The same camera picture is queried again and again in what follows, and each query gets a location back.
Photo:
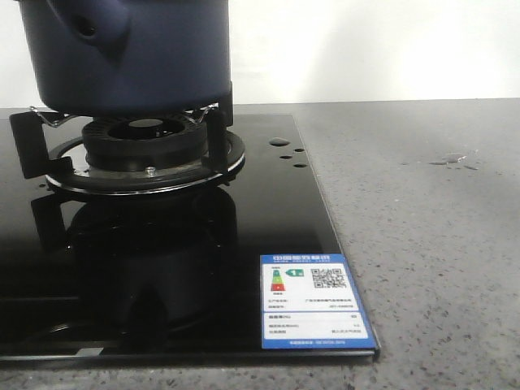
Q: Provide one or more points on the black pot support grate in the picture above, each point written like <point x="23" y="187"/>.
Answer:
<point x="133" y="152"/>

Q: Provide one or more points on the dark blue pot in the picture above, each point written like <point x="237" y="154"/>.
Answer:
<point x="110" y="58"/>

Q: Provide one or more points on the blue energy label sticker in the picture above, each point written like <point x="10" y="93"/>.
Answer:
<point x="309" y="301"/>

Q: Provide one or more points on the black glass gas stove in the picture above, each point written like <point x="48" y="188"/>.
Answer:
<point x="169" y="280"/>

